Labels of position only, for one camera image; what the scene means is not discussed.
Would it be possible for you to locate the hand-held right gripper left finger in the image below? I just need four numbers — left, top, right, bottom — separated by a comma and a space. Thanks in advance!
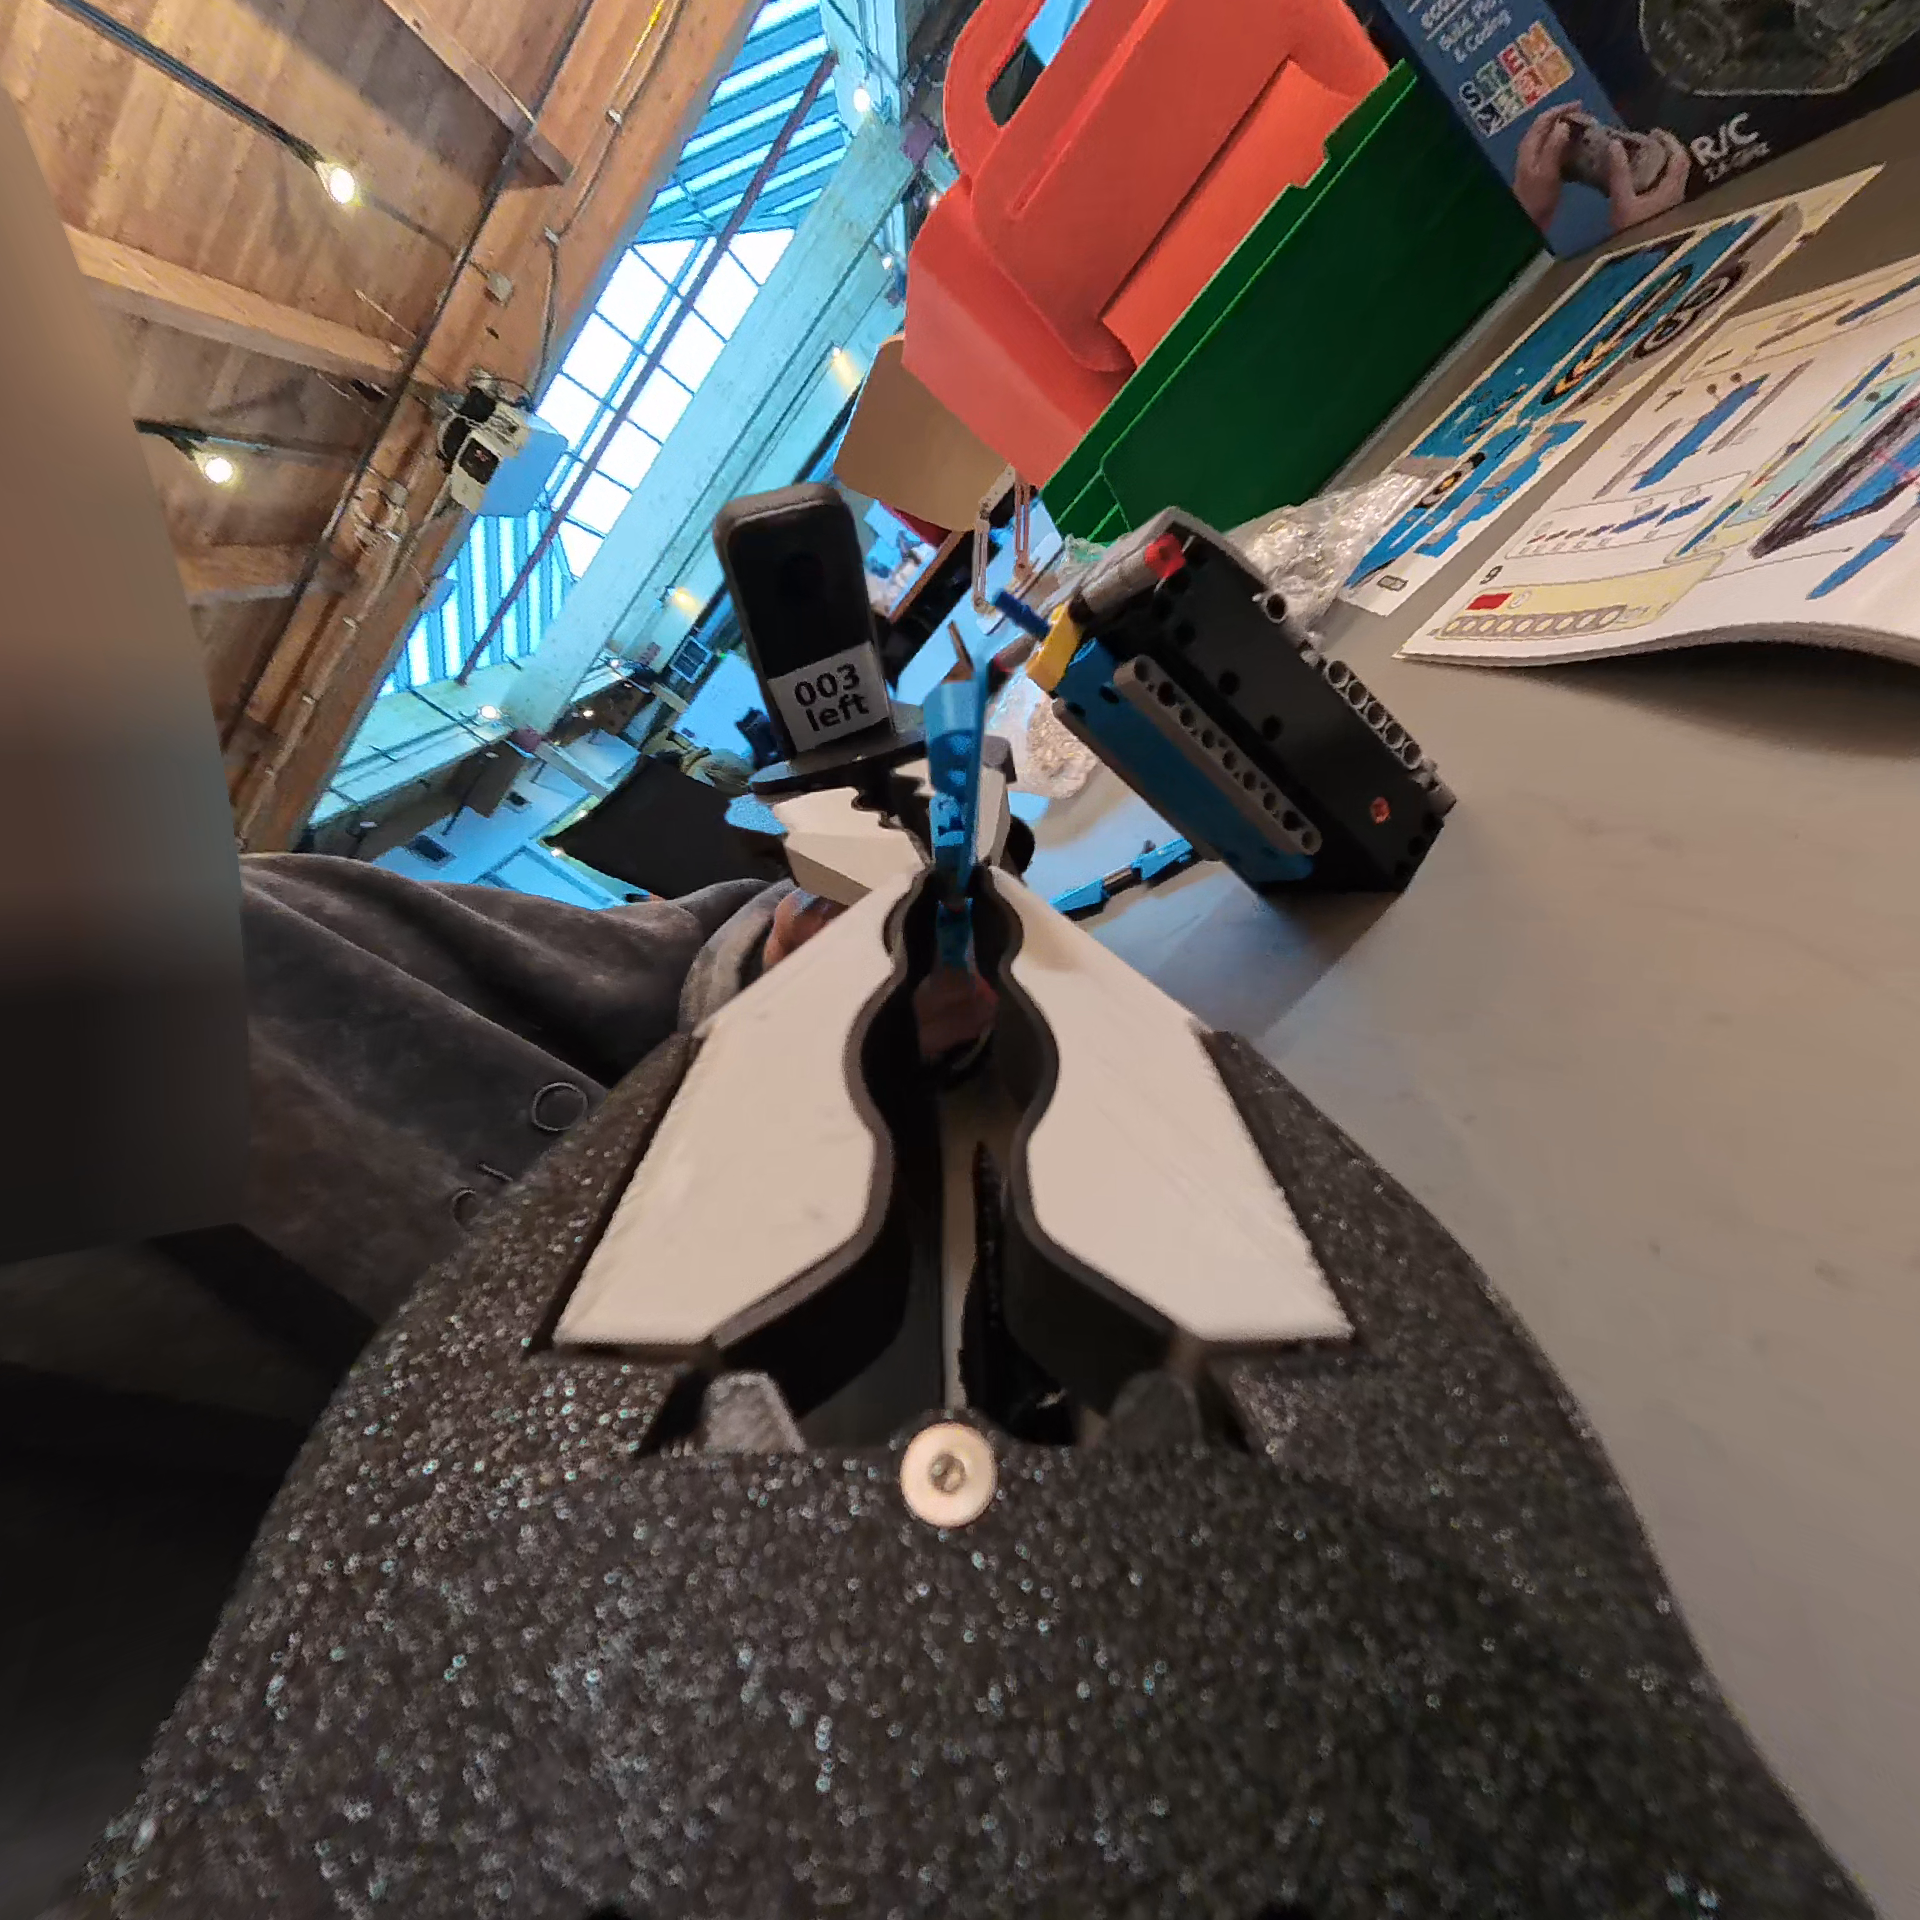
556, 877, 932, 1396

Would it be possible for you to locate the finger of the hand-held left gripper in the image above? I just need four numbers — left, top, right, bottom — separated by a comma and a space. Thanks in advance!
967, 781, 1043, 887
781, 781, 938, 903

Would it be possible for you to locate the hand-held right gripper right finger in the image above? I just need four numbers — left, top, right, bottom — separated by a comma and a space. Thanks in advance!
975, 877, 1357, 1396

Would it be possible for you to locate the large blue brick panel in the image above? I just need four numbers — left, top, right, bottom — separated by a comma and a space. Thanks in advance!
917, 667, 1001, 981

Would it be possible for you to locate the blue grey axle assembly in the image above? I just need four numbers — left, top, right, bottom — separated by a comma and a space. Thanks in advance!
1052, 847, 1209, 921

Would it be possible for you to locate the black blue brick model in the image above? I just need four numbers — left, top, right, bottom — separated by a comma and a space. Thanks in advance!
1014, 506, 1465, 897

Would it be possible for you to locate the person's left forearm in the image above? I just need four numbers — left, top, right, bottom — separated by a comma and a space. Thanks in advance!
239, 853, 788, 1231

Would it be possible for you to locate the grey desk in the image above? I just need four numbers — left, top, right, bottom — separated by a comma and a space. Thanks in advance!
1022, 91, 1920, 1920

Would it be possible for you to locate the black office chair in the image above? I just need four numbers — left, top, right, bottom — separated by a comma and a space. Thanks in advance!
551, 751, 788, 905

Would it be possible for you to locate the ceiling mounted device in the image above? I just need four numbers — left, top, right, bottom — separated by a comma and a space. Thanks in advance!
430, 372, 549, 518

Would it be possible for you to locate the clear plastic bag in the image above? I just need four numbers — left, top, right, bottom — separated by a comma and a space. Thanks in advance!
1231, 495, 1387, 607

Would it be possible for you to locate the orange plastic case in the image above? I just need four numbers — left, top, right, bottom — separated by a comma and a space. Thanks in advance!
900, 0, 1401, 490

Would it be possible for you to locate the green plastic bin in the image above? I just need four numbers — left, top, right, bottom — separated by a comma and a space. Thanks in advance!
1036, 54, 1569, 559

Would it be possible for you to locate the blue sticker sheet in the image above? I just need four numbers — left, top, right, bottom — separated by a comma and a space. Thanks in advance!
1339, 166, 1881, 620

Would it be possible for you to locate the instruction booklet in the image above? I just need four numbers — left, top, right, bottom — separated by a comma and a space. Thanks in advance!
1399, 255, 1920, 673

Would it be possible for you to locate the robot kit box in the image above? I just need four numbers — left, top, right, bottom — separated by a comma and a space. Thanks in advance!
1375, 0, 1920, 261

